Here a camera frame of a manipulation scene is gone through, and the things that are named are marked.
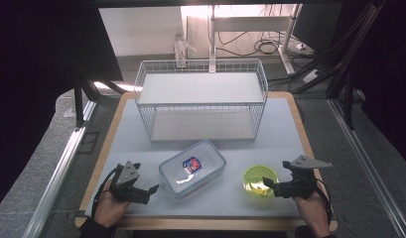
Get pale grey table mat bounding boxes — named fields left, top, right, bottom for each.
left=84, top=97, right=326, bottom=219

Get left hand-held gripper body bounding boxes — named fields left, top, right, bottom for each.
left=109, top=161, right=151, bottom=204

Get white desk frame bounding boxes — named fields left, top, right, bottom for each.
left=208, top=3, right=304, bottom=75

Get dark monitor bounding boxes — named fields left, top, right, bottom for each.
left=291, top=3, right=343, bottom=54

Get green plastic bowl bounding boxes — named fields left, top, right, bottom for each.
left=242, top=165, right=280, bottom=198

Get black metal stand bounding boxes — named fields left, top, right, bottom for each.
left=291, top=0, right=387, bottom=131
left=72, top=69, right=127, bottom=129

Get black curtain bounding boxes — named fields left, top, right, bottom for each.
left=0, top=0, right=124, bottom=214
left=340, top=0, right=406, bottom=171

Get clear plastic food container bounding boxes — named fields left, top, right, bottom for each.
left=158, top=139, right=227, bottom=201

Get tangle of black cables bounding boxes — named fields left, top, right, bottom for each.
left=216, top=30, right=293, bottom=58

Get upright white power strip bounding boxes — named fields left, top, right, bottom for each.
left=174, top=32, right=189, bottom=69

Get dark floor grate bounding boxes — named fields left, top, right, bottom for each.
left=77, top=131, right=100, bottom=155

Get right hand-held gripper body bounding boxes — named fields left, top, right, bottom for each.
left=273, top=155, right=334, bottom=199

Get person's right hand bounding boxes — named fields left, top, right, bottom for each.
left=294, top=196, right=332, bottom=238

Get aluminium rail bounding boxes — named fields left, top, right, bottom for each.
left=327, top=98, right=406, bottom=238
left=23, top=99, right=98, bottom=238

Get person's left hand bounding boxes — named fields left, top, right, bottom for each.
left=94, top=179, right=131, bottom=229

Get flat white power strip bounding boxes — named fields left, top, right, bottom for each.
left=302, top=68, right=322, bottom=84

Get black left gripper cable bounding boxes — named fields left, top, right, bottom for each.
left=90, top=164, right=125, bottom=219

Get white wire shelf rack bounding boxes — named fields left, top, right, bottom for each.
left=133, top=59, right=269, bottom=143

